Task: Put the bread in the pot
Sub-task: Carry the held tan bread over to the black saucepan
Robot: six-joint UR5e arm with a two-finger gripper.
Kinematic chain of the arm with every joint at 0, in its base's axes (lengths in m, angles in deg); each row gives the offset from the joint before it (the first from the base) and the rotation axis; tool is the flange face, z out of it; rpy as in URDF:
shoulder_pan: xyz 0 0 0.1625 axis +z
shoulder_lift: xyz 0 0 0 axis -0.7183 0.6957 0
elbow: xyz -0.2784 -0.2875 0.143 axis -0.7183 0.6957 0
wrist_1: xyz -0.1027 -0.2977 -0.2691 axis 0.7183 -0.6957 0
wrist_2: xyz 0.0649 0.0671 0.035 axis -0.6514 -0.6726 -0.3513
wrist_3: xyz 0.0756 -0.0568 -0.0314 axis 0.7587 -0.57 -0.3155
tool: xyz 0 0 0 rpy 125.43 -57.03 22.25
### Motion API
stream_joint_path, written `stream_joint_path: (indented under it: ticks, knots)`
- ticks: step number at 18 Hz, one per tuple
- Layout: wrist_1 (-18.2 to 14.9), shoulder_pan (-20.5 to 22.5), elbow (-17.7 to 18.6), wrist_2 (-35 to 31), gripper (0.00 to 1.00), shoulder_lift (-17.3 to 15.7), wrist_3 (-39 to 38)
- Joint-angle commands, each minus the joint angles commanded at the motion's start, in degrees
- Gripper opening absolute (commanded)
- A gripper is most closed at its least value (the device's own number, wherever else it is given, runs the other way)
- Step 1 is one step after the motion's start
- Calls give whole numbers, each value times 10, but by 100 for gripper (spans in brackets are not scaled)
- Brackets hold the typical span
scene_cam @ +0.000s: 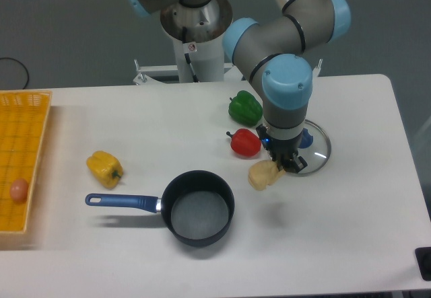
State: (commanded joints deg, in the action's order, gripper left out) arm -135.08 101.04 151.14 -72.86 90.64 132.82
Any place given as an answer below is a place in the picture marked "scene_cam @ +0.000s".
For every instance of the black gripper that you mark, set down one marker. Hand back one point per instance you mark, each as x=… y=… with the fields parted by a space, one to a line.
x=282 y=145

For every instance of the beige bread roll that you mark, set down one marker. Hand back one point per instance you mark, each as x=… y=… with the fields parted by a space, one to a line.
x=263 y=174

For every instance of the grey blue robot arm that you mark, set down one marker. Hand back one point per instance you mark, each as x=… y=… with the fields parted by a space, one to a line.
x=270 y=56

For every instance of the glass lid blue knob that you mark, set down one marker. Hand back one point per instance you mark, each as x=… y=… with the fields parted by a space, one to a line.
x=315 y=148

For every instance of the red bell pepper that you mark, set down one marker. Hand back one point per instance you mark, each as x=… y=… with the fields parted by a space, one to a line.
x=244 y=143

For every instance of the green bell pepper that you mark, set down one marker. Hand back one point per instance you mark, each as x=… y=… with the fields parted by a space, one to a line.
x=245 y=109

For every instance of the dark blue saucepan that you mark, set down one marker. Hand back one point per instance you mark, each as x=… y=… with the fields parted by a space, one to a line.
x=196 y=206

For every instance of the black device at table edge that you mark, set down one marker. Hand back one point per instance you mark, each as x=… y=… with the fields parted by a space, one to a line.
x=423 y=257

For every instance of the yellow bell pepper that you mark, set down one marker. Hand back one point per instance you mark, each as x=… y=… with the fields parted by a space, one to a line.
x=106 y=168

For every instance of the yellow plastic basket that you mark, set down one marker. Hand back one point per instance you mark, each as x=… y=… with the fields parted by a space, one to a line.
x=24 y=117

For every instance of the brown egg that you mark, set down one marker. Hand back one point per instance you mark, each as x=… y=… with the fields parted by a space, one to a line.
x=19 y=190

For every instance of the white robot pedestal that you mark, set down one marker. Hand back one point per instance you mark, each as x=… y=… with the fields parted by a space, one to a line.
x=196 y=35

